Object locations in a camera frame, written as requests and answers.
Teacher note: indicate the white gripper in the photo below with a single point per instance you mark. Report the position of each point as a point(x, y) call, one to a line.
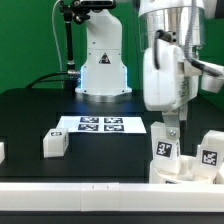
point(168, 88)

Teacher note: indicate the white round stool seat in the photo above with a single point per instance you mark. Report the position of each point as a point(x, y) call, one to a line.
point(184, 170)

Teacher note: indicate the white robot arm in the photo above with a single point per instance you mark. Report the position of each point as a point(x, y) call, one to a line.
point(172, 31)

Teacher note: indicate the white right fence bar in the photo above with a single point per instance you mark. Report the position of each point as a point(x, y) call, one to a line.
point(220, 176)

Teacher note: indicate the white fence bar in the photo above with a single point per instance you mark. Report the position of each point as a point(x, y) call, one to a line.
point(220, 176)
point(116, 197)

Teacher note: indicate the white sheet with markers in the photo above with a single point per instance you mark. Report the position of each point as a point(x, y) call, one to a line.
point(99, 124)

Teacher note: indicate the white front fence bar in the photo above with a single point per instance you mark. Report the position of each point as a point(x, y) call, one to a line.
point(116, 197)

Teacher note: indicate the white left fence block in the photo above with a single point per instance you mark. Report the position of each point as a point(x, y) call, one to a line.
point(2, 152)

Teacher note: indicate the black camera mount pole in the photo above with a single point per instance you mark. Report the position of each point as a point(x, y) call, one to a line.
point(78, 11)

